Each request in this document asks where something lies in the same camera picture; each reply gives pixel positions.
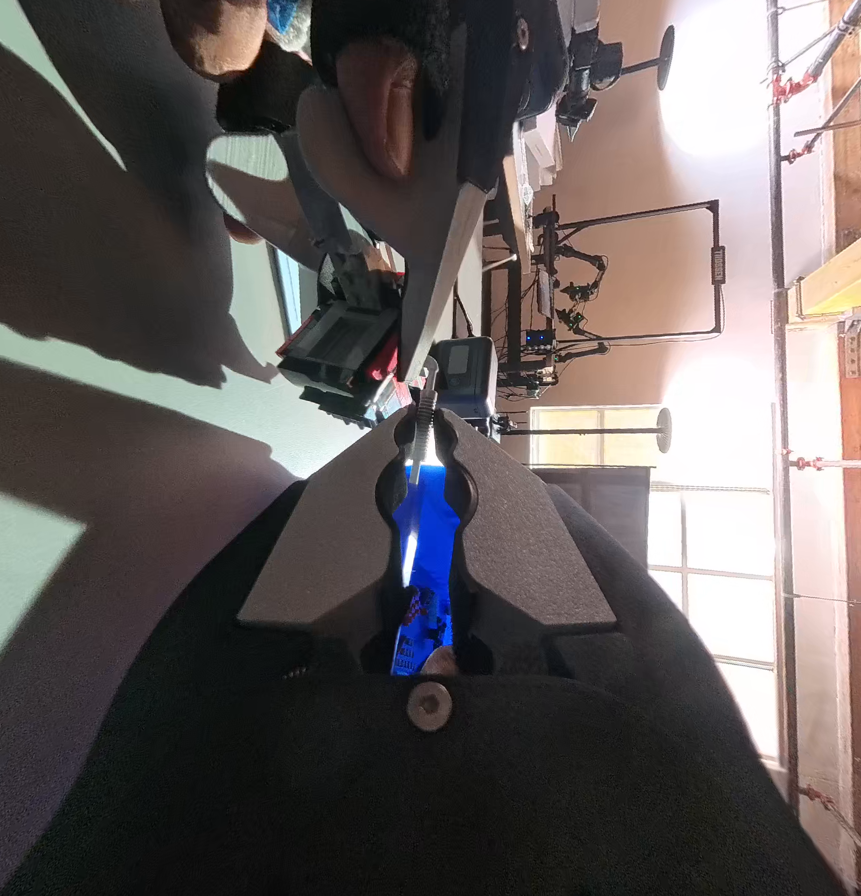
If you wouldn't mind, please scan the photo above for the blue plastic bin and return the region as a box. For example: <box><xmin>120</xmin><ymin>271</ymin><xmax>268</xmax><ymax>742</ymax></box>
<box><xmin>390</xmin><ymin>465</ymin><xmax>463</xmax><ymax>676</ymax></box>

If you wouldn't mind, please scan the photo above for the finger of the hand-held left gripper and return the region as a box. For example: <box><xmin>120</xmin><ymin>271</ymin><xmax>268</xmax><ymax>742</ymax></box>
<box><xmin>397</xmin><ymin>183</ymin><xmax>489</xmax><ymax>385</ymax></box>
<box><xmin>273</xmin><ymin>129</ymin><xmax>379</xmax><ymax>274</ymax></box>

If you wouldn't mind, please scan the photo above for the person's left hand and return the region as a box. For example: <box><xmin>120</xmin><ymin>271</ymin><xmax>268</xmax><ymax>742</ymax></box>
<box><xmin>161</xmin><ymin>0</ymin><xmax>422</xmax><ymax>245</ymax></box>

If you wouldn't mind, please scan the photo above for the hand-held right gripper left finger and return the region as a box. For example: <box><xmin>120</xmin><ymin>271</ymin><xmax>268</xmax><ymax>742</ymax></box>
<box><xmin>236</xmin><ymin>408</ymin><xmax>419</xmax><ymax>660</ymax></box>

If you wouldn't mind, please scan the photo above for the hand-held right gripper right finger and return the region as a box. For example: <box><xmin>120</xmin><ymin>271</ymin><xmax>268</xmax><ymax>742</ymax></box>
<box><xmin>432</xmin><ymin>408</ymin><xmax>618</xmax><ymax>664</ymax></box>

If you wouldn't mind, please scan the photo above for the black camera on stand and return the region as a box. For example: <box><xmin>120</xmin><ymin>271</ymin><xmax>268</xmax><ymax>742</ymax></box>
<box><xmin>556</xmin><ymin>28</ymin><xmax>624</xmax><ymax>144</ymax></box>

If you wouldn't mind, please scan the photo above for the black rectangular metal frame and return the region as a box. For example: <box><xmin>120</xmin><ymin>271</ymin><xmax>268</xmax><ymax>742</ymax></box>
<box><xmin>535</xmin><ymin>199</ymin><xmax>727</xmax><ymax>338</ymax></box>

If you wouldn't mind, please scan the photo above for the grey metal scaffold pole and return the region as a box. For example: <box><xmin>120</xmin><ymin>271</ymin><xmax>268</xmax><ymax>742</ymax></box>
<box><xmin>765</xmin><ymin>0</ymin><xmax>804</xmax><ymax>816</ymax></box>

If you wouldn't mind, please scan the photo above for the bright window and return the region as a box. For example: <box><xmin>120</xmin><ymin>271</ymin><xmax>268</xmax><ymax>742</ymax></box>
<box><xmin>528</xmin><ymin>406</ymin><xmax>785</xmax><ymax>767</ymax></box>

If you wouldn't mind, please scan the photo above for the toy brick vehicle model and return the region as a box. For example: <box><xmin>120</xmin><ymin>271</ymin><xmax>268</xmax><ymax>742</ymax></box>
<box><xmin>275</xmin><ymin>238</ymin><xmax>431</xmax><ymax>428</ymax></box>

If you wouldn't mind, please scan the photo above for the grey toy spring shock piece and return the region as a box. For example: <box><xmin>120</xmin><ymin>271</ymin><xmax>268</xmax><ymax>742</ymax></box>
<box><xmin>406</xmin><ymin>357</ymin><xmax>442</xmax><ymax>487</ymax></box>

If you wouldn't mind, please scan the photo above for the wooden post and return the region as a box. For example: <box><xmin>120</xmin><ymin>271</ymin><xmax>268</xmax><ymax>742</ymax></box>
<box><xmin>787</xmin><ymin>0</ymin><xmax>861</xmax><ymax>896</ymax></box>

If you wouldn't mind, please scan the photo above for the white desk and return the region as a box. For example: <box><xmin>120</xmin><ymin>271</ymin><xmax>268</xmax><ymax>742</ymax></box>
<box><xmin>0</xmin><ymin>0</ymin><xmax>487</xmax><ymax>701</ymax></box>

